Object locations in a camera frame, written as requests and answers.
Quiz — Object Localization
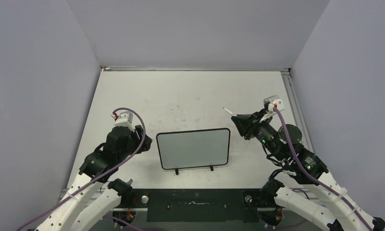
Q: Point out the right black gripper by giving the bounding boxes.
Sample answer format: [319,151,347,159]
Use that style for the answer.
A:
[231,107,284,160]

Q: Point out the white whiteboard marker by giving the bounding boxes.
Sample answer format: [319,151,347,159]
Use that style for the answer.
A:
[223,107,237,116]

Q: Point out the black framed whiteboard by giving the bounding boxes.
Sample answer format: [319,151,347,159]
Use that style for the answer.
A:
[155,128,231,174]

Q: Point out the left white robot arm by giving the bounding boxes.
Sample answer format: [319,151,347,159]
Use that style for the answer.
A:
[36,124,152,231]

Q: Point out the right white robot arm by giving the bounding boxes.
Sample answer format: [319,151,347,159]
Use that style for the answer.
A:
[231,109,385,231]

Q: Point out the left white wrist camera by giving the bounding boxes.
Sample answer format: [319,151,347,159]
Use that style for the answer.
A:
[111,111,135,132]

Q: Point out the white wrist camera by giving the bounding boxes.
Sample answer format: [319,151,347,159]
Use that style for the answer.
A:
[260,95,285,122]
[111,111,135,132]

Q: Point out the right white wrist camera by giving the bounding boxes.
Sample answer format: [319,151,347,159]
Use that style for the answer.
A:
[260,95,285,122]

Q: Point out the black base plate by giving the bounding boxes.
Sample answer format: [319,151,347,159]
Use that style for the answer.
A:
[120,189,272,222]

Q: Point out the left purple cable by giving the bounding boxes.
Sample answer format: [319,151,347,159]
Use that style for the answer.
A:
[17,107,147,231]

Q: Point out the aluminium rail frame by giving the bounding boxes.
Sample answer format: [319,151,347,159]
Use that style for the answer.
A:
[69,70,312,189]

